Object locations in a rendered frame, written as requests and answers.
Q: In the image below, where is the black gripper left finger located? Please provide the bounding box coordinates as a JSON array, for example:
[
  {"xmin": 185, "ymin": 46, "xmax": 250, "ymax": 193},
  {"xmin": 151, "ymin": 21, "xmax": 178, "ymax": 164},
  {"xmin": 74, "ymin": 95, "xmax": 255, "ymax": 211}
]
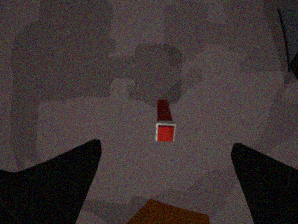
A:
[{"xmin": 0, "ymin": 139, "xmax": 102, "ymax": 224}]

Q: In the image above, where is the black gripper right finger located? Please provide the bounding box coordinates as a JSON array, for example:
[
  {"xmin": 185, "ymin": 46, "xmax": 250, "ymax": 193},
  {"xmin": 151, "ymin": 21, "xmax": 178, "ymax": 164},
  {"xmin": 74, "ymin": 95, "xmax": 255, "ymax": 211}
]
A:
[{"xmin": 230, "ymin": 143, "xmax": 298, "ymax": 224}]

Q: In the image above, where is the dark red peg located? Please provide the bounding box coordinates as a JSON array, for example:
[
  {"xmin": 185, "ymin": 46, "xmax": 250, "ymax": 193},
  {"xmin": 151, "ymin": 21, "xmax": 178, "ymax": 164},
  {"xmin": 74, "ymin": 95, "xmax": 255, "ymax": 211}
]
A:
[{"xmin": 156, "ymin": 100, "xmax": 176, "ymax": 141}]

